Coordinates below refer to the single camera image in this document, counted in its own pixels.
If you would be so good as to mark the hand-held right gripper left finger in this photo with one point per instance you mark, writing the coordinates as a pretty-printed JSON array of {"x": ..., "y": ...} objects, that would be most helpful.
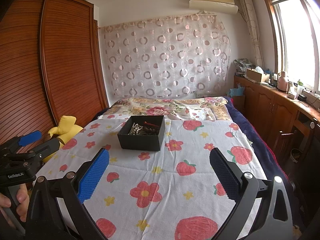
[{"x": 95, "y": 177}]

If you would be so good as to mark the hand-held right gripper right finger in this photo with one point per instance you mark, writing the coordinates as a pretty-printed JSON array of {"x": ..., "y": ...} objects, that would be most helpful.
[{"x": 222, "y": 175}]

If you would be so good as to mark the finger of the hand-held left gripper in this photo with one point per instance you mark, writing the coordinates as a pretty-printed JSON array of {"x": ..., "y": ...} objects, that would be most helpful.
[
  {"x": 47, "y": 147},
  {"x": 28, "y": 137}
]

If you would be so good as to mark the black cardboard box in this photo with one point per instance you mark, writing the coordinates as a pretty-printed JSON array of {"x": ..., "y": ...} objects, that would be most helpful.
[{"x": 140, "y": 142}]

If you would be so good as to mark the person's left hand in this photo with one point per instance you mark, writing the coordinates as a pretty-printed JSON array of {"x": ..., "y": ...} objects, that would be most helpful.
[{"x": 22, "y": 200}]

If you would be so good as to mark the yellow plush toy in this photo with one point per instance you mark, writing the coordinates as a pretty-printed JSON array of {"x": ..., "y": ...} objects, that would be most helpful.
[{"x": 66, "y": 130}]

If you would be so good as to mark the dark blue blanket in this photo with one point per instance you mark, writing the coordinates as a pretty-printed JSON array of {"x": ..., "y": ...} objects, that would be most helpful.
[{"x": 265, "y": 152}]

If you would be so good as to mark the strawberry flower print bedsheet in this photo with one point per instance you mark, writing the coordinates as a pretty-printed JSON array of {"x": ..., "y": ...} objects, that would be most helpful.
[{"x": 160, "y": 185}]

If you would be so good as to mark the wooden chair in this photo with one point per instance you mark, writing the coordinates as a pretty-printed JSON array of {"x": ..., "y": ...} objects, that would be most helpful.
[{"x": 282, "y": 140}]

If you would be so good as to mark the brown wooden wardrobe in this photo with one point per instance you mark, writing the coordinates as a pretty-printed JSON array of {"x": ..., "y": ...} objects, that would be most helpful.
[{"x": 50, "y": 67}]

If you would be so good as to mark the brown wooden cabinet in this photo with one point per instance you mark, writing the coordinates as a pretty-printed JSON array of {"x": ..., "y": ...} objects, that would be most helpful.
[{"x": 270, "y": 110}]

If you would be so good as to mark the blue bag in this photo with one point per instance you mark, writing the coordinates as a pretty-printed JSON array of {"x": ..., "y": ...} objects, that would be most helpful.
[{"x": 237, "y": 91}]

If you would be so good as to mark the floral quilt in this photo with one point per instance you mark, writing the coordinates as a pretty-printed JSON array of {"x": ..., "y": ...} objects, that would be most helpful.
[{"x": 155, "y": 110}]

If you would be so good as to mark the open cardboard box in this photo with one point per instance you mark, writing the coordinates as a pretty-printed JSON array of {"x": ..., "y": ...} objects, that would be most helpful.
[{"x": 256, "y": 76}]

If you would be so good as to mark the pink kettle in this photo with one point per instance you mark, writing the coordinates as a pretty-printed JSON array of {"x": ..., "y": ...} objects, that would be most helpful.
[{"x": 282, "y": 82}]

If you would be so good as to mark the stack of folded cloth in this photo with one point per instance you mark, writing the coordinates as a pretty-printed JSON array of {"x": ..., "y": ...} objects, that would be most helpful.
[{"x": 242, "y": 65}]

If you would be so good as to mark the green lid bottle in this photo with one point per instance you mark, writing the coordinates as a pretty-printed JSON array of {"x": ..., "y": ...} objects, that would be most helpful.
[{"x": 300, "y": 88}]

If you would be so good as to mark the circle pattern sheer curtain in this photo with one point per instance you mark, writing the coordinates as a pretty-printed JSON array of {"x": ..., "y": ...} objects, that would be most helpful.
[{"x": 165, "y": 55}]

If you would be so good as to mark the beige window curtain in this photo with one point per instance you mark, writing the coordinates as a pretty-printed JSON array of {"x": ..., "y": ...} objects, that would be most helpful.
[{"x": 252, "y": 30}]

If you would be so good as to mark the window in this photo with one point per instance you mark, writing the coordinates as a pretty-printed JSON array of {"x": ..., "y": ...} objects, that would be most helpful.
[{"x": 295, "y": 35}]

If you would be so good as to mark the wall air conditioner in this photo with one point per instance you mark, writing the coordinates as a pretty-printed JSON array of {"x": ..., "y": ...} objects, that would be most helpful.
[{"x": 212, "y": 1}]

